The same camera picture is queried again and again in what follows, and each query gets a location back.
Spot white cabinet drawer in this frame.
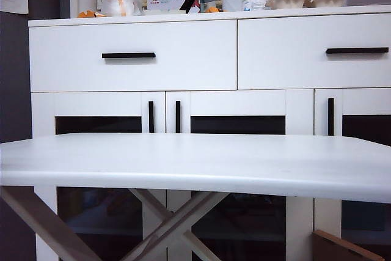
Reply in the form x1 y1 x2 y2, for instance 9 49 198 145
238 12 391 90
29 19 238 92

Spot black drawer handle bar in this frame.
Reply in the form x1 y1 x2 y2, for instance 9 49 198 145
325 47 390 55
101 52 156 59

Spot white glass-panel cabinet door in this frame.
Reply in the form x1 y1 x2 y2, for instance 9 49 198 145
314 87 391 261
166 89 315 261
31 91 166 261

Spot beige wooden table leg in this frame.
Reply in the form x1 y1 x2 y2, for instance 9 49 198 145
129 188 222 261
120 191 232 261
0 186 101 261

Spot flat white carton with checkboxes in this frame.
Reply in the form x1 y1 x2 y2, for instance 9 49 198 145
142 8 187 15

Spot white glove box teal print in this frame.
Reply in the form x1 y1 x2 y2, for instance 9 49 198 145
146 0 202 11

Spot brown cardboard piece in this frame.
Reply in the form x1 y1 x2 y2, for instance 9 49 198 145
312 229 386 261

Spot black vertical door handle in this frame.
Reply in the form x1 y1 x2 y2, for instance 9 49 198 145
175 100 182 134
328 97 335 136
148 100 155 134

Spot white sideboard cabinet frame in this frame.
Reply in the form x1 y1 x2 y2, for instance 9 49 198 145
27 3 391 261

